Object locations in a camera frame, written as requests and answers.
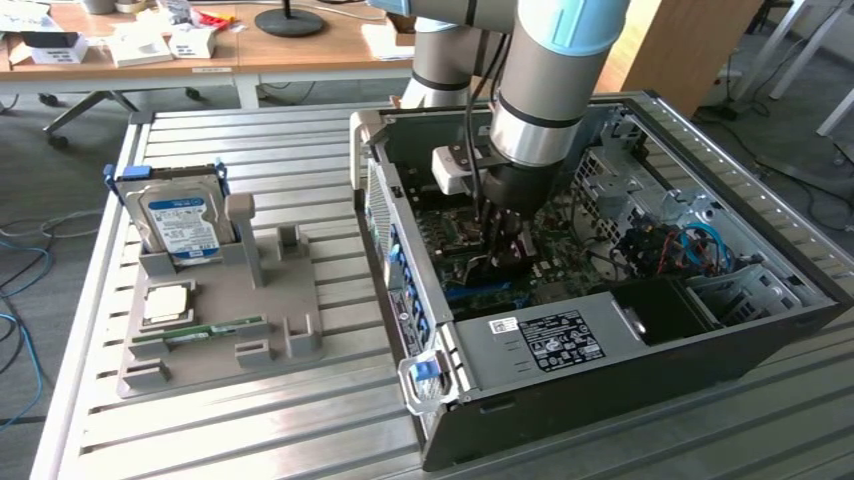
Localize grey parts rack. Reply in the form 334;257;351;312
116;192;328;401

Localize wooden cabinet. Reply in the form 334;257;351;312
596;0;766;116

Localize blue floor cable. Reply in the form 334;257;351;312
0;239;53;431

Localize long blue expansion slot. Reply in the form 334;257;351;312
444;282;516;303

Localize black camera cable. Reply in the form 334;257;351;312
464;34;514;221

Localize white box with black label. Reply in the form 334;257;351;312
29;35;89;66

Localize green motherboard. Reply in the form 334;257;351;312
412;169;635;321

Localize grey wheeled frame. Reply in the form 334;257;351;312
39;88;206;149

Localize grey power supply unit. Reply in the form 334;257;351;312
452;292;649;391

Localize grey floor cable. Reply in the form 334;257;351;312
0;209;105;240

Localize metal disk bay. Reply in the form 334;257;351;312
686;263;806;329

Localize red wire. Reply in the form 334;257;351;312
657;232;677;275

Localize white table frame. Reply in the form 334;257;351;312
766;0;854;137

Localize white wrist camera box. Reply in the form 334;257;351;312
431;144;486;197

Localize hard disk in blue caddy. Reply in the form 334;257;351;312
99;159;232;271

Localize loose white sheets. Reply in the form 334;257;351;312
0;4;55;32

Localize wooden desk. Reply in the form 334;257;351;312
0;2;259;109
236;0;512;109

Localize silver CPU chip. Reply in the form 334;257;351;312
140;287;192;326

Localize black open PC case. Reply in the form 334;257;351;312
350;89;843;474

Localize white paper stack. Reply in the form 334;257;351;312
359;22;416;62

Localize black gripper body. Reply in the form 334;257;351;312
479;162;566;270

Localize blue wire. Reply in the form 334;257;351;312
679;221;737;275

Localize black round lamp base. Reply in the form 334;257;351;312
254;0;328;39

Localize small white labelled box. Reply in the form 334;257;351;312
168;24;219;60

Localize CPU socket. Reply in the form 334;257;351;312
426;208;487;252

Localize green RAM stick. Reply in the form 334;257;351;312
131;313;268;347

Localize flat white box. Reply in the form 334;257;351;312
105;29;175;69

